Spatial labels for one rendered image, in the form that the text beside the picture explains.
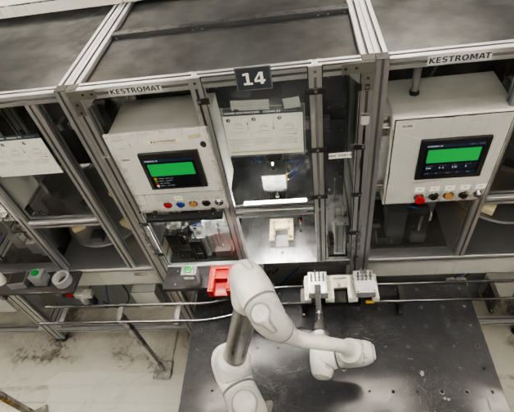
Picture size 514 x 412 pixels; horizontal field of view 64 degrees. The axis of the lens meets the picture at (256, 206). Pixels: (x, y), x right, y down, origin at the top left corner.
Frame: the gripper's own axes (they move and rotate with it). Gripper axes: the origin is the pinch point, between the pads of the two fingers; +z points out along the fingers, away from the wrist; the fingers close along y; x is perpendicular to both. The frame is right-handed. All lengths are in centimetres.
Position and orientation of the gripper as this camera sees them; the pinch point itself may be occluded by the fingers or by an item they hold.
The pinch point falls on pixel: (318, 293)
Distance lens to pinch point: 210.8
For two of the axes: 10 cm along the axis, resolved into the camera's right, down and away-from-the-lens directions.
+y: -1.4, -6.5, -7.5
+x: -9.9, 0.5, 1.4
